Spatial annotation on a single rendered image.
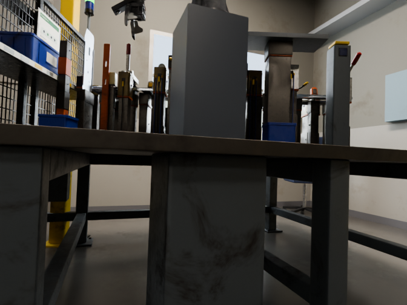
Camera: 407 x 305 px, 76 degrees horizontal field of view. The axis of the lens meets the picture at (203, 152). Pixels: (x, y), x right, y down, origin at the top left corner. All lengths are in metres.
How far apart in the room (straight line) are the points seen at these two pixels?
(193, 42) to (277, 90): 0.46
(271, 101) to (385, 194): 2.58
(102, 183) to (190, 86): 2.51
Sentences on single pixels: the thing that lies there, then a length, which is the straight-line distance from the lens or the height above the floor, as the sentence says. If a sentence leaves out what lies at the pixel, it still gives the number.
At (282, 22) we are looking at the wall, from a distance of 4.42.
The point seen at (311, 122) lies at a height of 0.87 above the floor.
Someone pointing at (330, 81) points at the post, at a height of 0.99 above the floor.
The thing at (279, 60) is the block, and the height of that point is 1.06.
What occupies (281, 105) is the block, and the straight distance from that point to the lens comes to 1.14.
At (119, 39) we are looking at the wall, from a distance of 3.46.
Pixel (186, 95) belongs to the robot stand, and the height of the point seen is 0.83.
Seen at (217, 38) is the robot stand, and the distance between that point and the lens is 0.86.
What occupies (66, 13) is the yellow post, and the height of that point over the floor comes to 1.67.
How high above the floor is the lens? 0.64
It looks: 2 degrees up
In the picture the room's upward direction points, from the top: 2 degrees clockwise
